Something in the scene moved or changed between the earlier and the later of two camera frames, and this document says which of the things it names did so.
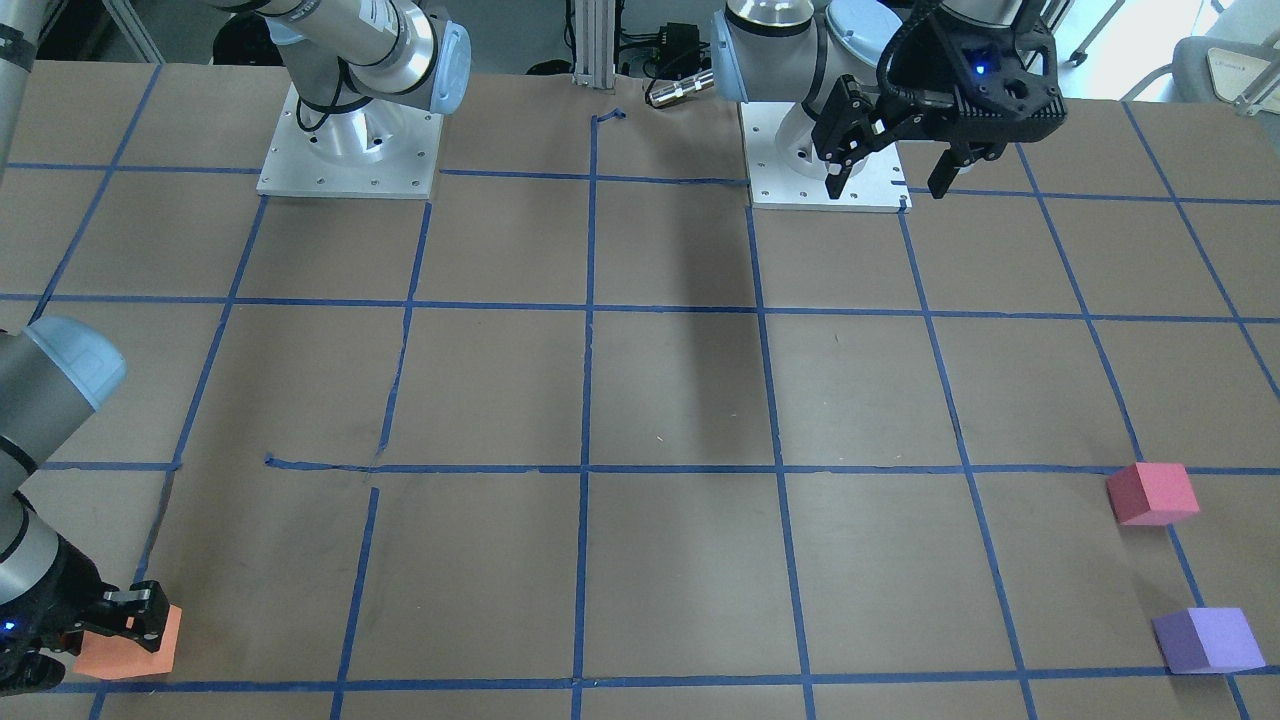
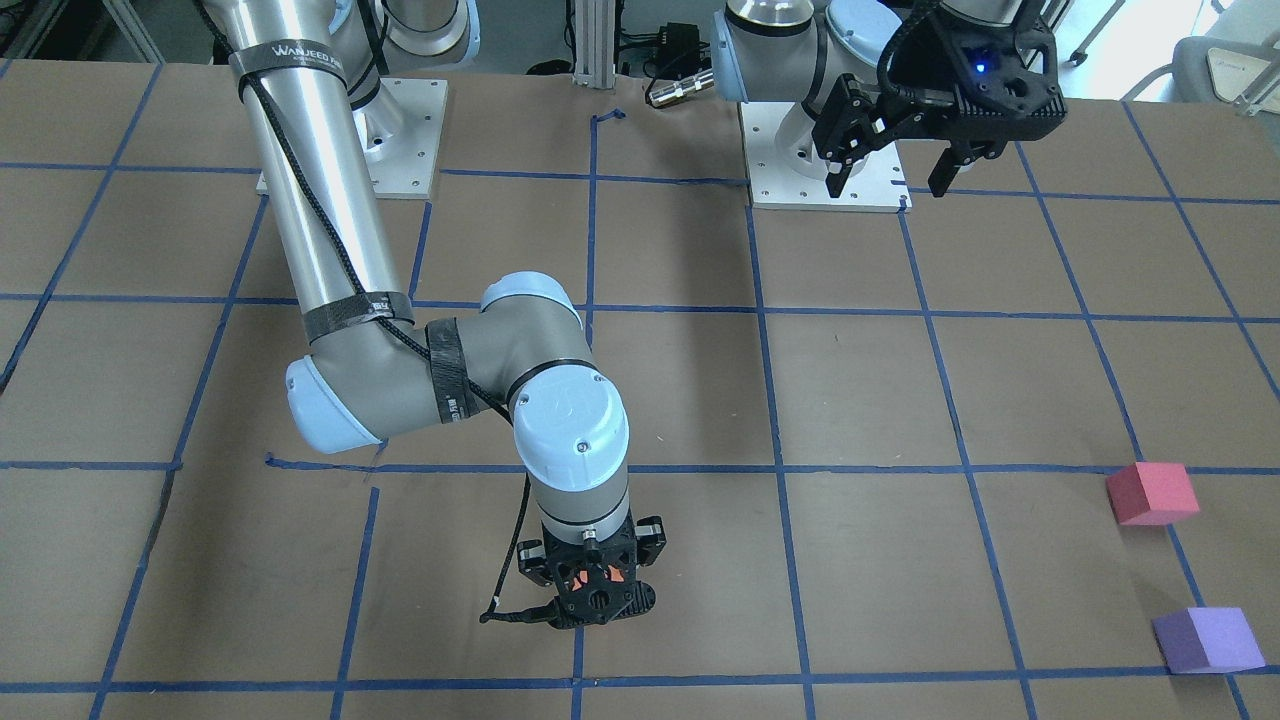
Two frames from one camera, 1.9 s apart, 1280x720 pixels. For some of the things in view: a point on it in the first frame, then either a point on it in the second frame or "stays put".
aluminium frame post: x=595 y=28 stays put
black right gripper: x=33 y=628 to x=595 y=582
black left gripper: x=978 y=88 stays put
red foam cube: x=1151 y=494 stays put
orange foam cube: x=118 y=656 to x=616 y=575
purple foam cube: x=1208 y=641 stays put
